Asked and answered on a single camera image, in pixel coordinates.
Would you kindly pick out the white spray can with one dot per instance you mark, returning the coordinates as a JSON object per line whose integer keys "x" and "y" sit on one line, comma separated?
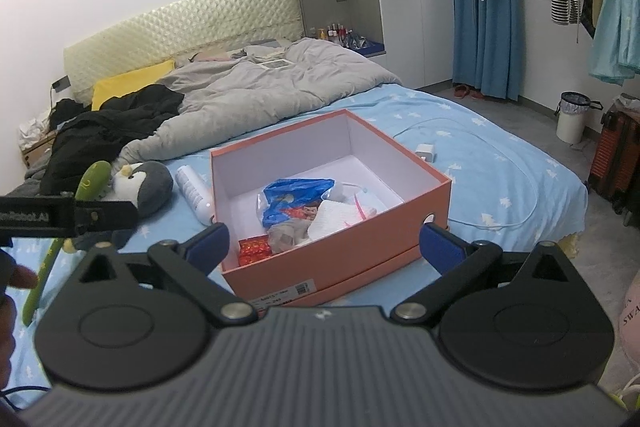
{"x": 192, "y": 194}

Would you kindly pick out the white charger plug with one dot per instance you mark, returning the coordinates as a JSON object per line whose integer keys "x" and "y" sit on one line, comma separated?
{"x": 426, "y": 153}

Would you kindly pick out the cosmetic bottles group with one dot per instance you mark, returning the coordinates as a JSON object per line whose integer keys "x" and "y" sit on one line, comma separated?
{"x": 335, "y": 32}

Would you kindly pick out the white tablet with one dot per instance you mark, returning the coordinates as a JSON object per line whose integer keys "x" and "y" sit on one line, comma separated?
{"x": 275, "y": 63}

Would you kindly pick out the pink cardboard box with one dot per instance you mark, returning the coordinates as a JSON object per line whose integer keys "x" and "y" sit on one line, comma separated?
{"x": 325, "y": 262}

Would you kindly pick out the white trash bin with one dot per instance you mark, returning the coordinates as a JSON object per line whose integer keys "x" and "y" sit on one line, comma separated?
{"x": 572, "y": 119}

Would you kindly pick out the green plush stick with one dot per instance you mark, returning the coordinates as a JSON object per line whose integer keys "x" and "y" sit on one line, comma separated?
{"x": 92, "y": 179}

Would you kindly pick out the orange suitcase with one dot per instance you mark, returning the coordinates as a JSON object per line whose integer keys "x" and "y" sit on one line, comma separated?
{"x": 612, "y": 162}

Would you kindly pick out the black cloth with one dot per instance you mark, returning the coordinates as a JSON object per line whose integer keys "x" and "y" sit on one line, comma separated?
{"x": 67, "y": 109}

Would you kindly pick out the white translucent packet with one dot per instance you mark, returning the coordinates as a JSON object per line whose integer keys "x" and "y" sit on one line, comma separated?
{"x": 285, "y": 234}

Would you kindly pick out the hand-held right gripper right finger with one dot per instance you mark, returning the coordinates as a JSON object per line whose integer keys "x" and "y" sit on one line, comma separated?
{"x": 440, "y": 249}

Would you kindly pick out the blue curtain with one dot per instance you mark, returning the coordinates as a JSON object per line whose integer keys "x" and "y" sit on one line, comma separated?
{"x": 480, "y": 32}

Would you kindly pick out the cream quilted headboard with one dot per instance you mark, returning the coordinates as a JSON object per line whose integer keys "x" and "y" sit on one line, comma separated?
{"x": 190, "y": 22}

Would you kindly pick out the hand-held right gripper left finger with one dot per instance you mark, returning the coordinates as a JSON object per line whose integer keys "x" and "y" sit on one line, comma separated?
{"x": 210, "y": 247}

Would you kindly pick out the red slippers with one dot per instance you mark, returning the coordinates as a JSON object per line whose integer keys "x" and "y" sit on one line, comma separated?
{"x": 465, "y": 92}

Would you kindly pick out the brown cardboard box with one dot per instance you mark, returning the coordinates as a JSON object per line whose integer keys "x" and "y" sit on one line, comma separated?
{"x": 37, "y": 153}

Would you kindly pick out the black jacket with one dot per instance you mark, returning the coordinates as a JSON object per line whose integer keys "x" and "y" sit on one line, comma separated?
{"x": 110, "y": 122}

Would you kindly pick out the grey penguin plush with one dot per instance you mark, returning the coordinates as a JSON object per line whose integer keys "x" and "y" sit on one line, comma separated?
{"x": 145, "y": 184}

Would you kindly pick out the dark grey blanket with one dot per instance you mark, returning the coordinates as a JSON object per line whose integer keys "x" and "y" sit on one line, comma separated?
{"x": 35, "y": 172}

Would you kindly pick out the person's left hand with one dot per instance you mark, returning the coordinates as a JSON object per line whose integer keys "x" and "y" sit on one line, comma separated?
{"x": 22, "y": 278}

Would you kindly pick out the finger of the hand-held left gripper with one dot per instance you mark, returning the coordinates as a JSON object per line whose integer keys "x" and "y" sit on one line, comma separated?
{"x": 105, "y": 214}

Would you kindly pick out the striped hanging garment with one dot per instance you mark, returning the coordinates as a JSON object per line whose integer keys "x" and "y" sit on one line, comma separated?
{"x": 565, "y": 4}

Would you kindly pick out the light grey duvet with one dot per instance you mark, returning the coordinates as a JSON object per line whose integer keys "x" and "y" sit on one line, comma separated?
{"x": 275, "y": 92}

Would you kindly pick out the yellow pillow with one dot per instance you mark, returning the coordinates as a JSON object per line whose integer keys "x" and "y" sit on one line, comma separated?
{"x": 130, "y": 82}

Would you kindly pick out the blue tree print bed sheet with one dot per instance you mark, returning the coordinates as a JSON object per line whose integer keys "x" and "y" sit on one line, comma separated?
{"x": 500, "y": 187}

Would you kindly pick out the pink garment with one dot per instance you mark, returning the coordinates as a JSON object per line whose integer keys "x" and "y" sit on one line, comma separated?
{"x": 631, "y": 307}

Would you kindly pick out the blue plastic bag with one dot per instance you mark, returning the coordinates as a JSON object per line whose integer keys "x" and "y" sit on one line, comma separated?
{"x": 290, "y": 194}

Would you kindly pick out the white crumpled clothes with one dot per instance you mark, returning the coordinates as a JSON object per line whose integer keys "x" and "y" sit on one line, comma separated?
{"x": 32, "y": 127}

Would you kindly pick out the white tissue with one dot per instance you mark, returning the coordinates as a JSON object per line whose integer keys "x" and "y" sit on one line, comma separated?
{"x": 330, "y": 217}

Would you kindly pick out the red foil packet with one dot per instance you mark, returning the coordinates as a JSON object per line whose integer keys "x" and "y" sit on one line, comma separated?
{"x": 255, "y": 252}

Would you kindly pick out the black wall socket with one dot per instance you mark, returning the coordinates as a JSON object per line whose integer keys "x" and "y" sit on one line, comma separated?
{"x": 61, "y": 83}

